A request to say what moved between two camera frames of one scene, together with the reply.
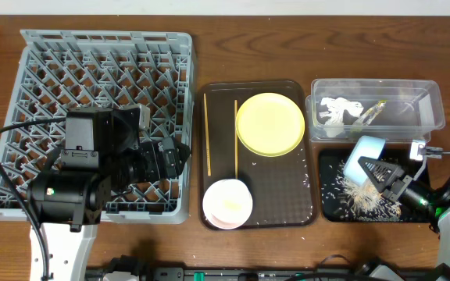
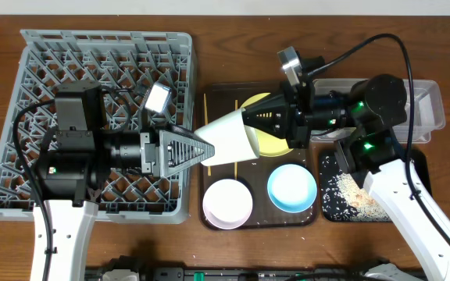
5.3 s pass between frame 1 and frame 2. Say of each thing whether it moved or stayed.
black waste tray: stayed
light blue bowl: moved
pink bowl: stayed
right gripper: moved
